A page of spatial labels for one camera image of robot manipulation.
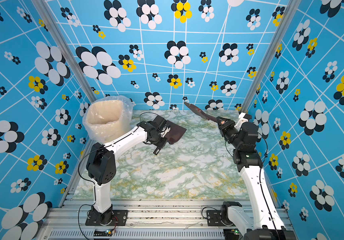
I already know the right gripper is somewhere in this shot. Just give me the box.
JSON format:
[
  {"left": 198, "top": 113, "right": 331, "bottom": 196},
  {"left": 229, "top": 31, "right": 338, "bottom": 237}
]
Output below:
[{"left": 218, "top": 116, "right": 243, "bottom": 153}]

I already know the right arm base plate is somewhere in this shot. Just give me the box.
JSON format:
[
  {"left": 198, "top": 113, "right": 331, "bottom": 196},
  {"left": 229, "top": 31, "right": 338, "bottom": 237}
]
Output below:
[{"left": 206, "top": 210, "right": 235, "bottom": 227}]

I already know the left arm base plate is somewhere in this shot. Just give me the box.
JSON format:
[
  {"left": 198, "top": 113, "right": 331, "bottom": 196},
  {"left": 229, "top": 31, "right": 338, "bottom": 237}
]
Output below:
[{"left": 85, "top": 209, "right": 129, "bottom": 227}]

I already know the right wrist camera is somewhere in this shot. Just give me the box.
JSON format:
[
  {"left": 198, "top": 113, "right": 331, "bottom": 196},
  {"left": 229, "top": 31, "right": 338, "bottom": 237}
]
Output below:
[{"left": 238, "top": 113, "right": 252, "bottom": 124}]

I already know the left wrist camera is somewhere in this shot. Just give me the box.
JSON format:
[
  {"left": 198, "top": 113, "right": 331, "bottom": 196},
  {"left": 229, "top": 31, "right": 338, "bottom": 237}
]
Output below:
[{"left": 161, "top": 126, "right": 171, "bottom": 137}]

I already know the black dustpan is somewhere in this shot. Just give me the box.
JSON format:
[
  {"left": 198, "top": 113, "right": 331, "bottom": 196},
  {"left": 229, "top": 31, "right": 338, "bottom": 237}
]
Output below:
[{"left": 164, "top": 121, "right": 187, "bottom": 145}]

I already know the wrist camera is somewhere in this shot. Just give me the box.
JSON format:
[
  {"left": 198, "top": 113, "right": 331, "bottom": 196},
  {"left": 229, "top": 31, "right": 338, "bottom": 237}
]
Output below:
[
  {"left": 161, "top": 126, "right": 171, "bottom": 137},
  {"left": 238, "top": 113, "right": 252, "bottom": 124}
]

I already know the aluminium frame rail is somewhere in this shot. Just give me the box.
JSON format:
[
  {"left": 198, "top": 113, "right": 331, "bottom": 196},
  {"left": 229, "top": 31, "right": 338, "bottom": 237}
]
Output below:
[{"left": 37, "top": 197, "right": 240, "bottom": 240}]

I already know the beige trash bin with liner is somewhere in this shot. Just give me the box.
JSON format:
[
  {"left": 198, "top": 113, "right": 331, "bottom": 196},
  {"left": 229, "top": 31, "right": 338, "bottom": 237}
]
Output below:
[{"left": 82, "top": 96, "right": 133, "bottom": 144}]

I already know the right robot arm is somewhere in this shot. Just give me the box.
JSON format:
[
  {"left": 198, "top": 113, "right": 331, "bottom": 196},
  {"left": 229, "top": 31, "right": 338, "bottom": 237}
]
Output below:
[{"left": 216, "top": 117, "right": 296, "bottom": 240}]

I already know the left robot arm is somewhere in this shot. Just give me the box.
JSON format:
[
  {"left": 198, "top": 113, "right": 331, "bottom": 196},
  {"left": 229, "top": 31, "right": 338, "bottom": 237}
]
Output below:
[{"left": 86, "top": 116, "right": 172, "bottom": 226}]

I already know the cartoon face hand brush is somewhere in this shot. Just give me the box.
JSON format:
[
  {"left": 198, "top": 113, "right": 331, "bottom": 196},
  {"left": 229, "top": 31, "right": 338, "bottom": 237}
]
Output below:
[{"left": 184, "top": 102, "right": 218, "bottom": 123}]

